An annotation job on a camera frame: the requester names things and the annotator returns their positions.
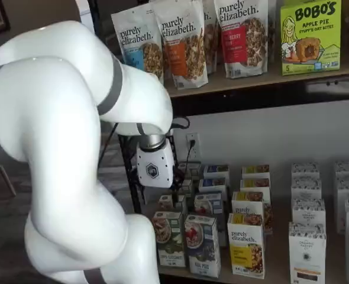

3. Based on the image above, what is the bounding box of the white wall outlet plate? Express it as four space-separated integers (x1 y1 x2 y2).
186 132 202 157

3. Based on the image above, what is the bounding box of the black plug with cord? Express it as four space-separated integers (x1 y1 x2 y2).
185 138 196 178

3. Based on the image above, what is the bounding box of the green Bobo's apple pie box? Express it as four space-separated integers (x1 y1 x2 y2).
280 0 342 76

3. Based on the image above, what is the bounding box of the blue flax plus cereal box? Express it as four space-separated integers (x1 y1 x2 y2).
203 164 230 181
184 213 222 279
193 191 224 248
198 177 227 195

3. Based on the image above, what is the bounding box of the red label granola bag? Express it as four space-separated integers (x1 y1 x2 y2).
213 0 269 79

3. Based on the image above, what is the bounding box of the tan wooden shelf board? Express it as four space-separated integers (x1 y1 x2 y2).
162 65 349 98
141 159 349 284

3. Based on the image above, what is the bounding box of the black metal shelving rack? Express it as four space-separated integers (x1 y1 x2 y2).
87 0 349 215

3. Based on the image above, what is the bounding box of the green apple cinnamon cereal box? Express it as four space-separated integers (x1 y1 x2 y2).
151 210 186 267
173 176 194 205
177 161 202 179
158 194 181 212

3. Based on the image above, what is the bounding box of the white tall appliance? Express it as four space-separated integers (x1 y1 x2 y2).
75 0 91 23

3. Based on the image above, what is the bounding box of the yellow purely elizabeth box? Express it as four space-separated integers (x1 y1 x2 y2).
227 212 266 280
241 164 270 180
231 191 273 235
239 177 272 196

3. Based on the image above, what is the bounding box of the blue label granola bag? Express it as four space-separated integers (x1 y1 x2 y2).
111 8 165 85

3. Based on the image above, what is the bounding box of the grey chair with metal legs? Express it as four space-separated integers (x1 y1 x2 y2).
0 164 17 198

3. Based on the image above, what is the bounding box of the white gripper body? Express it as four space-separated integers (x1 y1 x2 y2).
137 141 175 188

